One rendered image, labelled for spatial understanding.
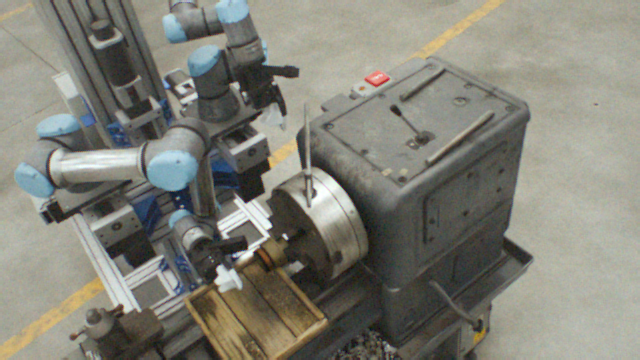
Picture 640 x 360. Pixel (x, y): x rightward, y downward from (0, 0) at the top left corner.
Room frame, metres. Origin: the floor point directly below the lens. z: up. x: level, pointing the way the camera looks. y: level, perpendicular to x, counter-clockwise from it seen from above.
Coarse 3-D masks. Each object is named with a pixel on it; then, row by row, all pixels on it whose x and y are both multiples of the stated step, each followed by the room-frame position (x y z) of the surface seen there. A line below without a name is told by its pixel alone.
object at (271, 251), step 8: (272, 240) 1.02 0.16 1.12; (280, 240) 1.02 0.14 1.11; (264, 248) 1.00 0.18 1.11; (272, 248) 0.99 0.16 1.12; (280, 248) 0.99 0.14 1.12; (256, 256) 1.01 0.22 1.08; (264, 256) 0.98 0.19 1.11; (272, 256) 0.97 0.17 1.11; (280, 256) 0.98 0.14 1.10; (264, 264) 0.96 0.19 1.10; (272, 264) 0.97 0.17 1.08; (280, 264) 0.97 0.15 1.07
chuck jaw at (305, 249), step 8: (304, 240) 1.01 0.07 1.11; (288, 248) 0.99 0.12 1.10; (296, 248) 0.99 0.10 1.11; (304, 248) 0.98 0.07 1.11; (312, 248) 0.97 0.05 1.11; (320, 248) 0.97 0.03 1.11; (288, 256) 0.97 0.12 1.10; (296, 256) 0.97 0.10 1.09; (304, 256) 0.96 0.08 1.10; (312, 256) 0.94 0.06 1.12; (320, 256) 0.94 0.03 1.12; (328, 256) 0.94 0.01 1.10; (336, 256) 0.94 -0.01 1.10; (304, 264) 0.95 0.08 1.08; (312, 264) 0.94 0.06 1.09; (320, 264) 0.93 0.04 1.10
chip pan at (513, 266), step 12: (516, 264) 1.19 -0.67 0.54; (492, 276) 1.16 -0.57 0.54; (504, 276) 1.15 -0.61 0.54; (480, 288) 1.12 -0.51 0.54; (492, 288) 1.11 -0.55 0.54; (468, 300) 1.08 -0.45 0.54; (480, 300) 1.07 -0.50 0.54; (432, 324) 1.01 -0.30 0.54; (444, 324) 1.00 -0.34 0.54; (420, 336) 0.97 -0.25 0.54; (432, 336) 0.96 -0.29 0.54; (396, 348) 0.94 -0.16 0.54; (408, 348) 0.93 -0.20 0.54; (420, 348) 0.93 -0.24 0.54
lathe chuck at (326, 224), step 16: (272, 192) 1.17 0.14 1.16; (288, 192) 1.08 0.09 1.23; (320, 192) 1.06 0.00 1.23; (304, 208) 1.02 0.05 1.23; (320, 208) 1.02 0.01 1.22; (336, 208) 1.02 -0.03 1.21; (304, 224) 1.03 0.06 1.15; (320, 224) 0.98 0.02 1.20; (336, 224) 0.98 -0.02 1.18; (320, 240) 0.96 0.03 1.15; (336, 240) 0.95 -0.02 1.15; (352, 240) 0.97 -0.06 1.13; (352, 256) 0.95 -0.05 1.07; (320, 272) 1.00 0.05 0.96; (336, 272) 0.93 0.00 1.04
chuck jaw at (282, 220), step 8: (272, 200) 1.10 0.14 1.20; (280, 200) 1.10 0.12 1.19; (272, 208) 1.09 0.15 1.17; (280, 208) 1.09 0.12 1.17; (288, 208) 1.09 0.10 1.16; (272, 216) 1.07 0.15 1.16; (280, 216) 1.07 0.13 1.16; (288, 216) 1.08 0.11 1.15; (272, 224) 1.07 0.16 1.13; (280, 224) 1.06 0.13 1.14; (288, 224) 1.06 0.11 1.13; (296, 224) 1.06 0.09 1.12; (272, 232) 1.04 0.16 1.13; (280, 232) 1.04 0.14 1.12
